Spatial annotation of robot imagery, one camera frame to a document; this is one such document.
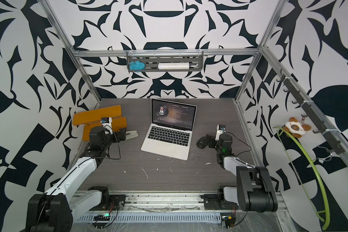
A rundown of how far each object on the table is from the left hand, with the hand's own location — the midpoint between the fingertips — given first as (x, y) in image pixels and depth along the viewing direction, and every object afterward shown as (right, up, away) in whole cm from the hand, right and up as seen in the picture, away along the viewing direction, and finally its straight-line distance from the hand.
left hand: (114, 126), depth 85 cm
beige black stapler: (+6, -6, +13) cm, 15 cm away
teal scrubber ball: (+11, +37, +6) cm, 39 cm away
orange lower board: (-5, +1, +17) cm, 17 cm away
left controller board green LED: (-1, -44, -12) cm, 46 cm away
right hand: (+58, -5, +7) cm, 59 cm away
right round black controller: (+61, -45, -14) cm, 77 cm away
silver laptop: (+32, -6, +14) cm, 35 cm away
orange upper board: (-16, +6, +11) cm, 21 cm away
